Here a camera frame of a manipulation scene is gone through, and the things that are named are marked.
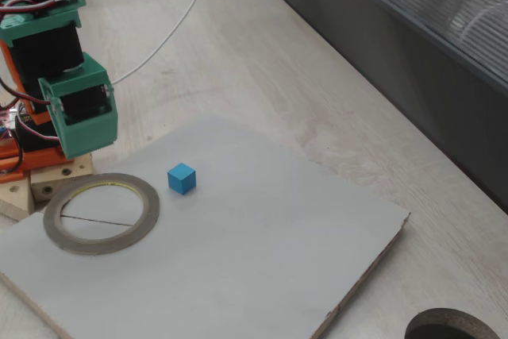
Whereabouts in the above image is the blue cube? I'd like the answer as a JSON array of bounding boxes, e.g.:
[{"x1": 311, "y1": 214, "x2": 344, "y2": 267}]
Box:
[{"x1": 167, "y1": 162, "x2": 197, "y2": 196}]

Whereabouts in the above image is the wooden base block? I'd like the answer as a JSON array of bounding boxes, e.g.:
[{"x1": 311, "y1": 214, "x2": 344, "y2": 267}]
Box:
[{"x1": 0, "y1": 151, "x2": 96, "y2": 224}]

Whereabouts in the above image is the red controller circuit board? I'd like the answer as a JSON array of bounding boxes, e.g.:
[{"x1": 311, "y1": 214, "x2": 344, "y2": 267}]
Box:
[{"x1": 0, "y1": 103, "x2": 19, "y2": 141}]

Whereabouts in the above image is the white chipboard panel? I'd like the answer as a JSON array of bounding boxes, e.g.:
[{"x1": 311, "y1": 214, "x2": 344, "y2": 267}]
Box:
[{"x1": 0, "y1": 114, "x2": 411, "y2": 339}]

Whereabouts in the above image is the ribbed glass desk partition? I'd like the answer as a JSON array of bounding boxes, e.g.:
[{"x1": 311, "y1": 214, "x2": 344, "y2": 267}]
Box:
[{"x1": 241, "y1": 0, "x2": 508, "y2": 215}]

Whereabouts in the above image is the grey ring of tape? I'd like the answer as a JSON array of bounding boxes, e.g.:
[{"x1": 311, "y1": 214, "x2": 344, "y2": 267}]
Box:
[{"x1": 42, "y1": 172, "x2": 161, "y2": 256}]

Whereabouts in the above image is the white USB cable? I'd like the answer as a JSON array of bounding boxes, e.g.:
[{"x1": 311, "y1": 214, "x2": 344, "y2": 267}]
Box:
[{"x1": 110, "y1": 0, "x2": 218, "y2": 86}]

